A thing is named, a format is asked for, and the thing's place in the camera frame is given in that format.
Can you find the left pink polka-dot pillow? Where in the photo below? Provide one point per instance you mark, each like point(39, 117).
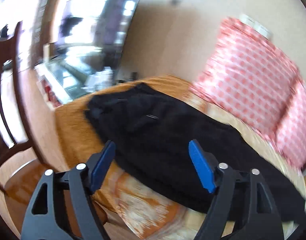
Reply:
point(247, 76)

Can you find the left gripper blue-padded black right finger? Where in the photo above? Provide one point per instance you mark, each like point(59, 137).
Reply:
point(243, 206)

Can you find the pink polka-dot pillow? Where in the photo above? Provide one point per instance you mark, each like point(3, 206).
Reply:
point(291, 132)
point(247, 76)

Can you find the wall mirror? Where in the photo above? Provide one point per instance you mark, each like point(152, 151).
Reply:
point(78, 46)

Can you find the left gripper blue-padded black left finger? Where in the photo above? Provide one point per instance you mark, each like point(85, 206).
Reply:
point(46, 216)

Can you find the right pink polka-dot pillow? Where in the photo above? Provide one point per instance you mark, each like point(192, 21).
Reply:
point(291, 132)

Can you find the dark wooden chair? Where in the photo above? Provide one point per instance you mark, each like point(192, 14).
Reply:
point(40, 116)

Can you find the orange patterned bedspread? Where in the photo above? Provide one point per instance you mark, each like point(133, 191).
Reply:
point(148, 214)

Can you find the white wall socket plate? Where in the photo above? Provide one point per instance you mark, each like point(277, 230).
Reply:
point(256, 26)

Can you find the black pants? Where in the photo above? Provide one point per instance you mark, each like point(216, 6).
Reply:
point(152, 132)

